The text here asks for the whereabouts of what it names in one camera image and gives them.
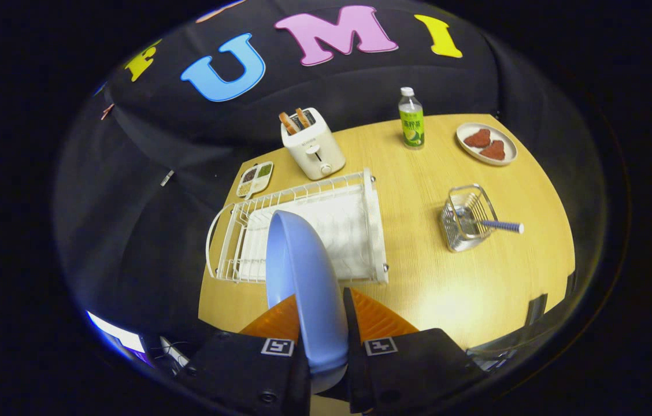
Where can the silver clip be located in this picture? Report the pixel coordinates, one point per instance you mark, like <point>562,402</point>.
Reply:
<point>167,178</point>

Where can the toast slice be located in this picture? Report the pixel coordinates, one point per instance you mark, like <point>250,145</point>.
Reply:
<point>303,118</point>
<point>289,123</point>

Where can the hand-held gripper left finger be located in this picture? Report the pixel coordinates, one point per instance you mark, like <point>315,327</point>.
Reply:
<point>245,375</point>

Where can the small white plate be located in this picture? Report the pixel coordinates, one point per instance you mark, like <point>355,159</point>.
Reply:
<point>505,155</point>

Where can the white toaster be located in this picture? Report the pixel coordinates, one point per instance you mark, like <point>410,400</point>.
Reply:
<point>314,150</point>

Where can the divided seasoning tray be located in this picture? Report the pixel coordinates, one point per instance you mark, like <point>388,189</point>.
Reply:
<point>254,180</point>

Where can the blue plate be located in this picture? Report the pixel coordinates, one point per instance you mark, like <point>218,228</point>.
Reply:
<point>308,283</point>

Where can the green label drink bottle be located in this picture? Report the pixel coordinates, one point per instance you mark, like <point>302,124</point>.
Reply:
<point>411,124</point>

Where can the pink clip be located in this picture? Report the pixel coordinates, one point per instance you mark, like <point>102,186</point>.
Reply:
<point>107,111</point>

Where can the red meat piece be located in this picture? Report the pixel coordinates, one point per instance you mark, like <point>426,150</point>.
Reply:
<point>493,151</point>
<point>478,138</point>

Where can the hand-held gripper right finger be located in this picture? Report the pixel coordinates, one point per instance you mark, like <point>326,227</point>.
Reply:
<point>349,323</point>

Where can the computer monitor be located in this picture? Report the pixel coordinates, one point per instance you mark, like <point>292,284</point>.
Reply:
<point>118,335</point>

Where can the black backdrop cloth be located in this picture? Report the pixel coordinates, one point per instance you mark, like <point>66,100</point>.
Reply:
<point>147,173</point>

